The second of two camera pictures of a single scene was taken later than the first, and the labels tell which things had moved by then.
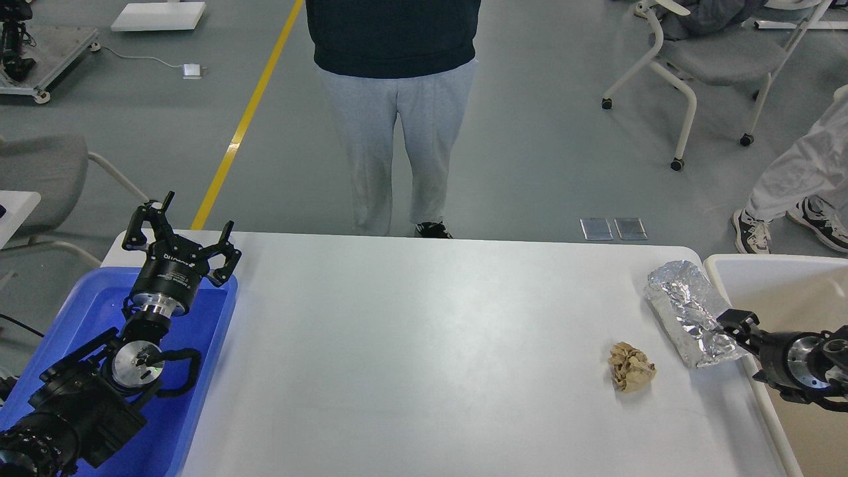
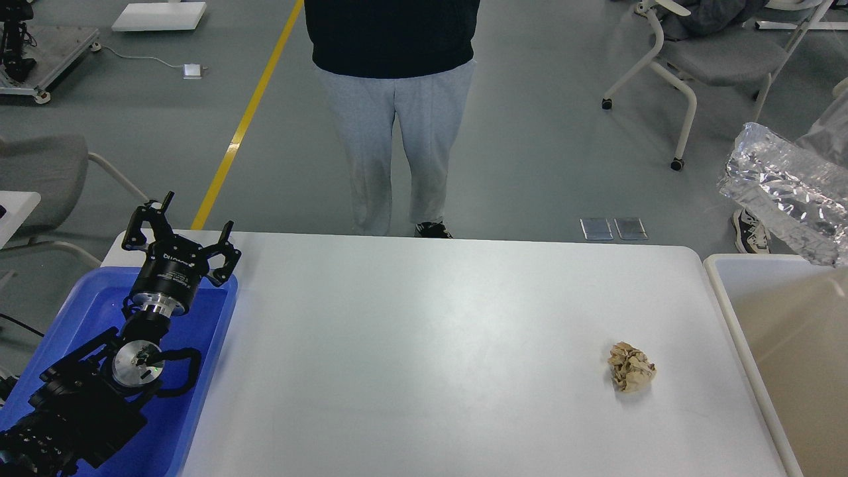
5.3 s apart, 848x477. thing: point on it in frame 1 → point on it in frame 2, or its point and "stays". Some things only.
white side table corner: (15, 207) stays
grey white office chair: (725, 57) stays
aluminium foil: (689, 305) → (802, 201)
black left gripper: (175, 267) stays
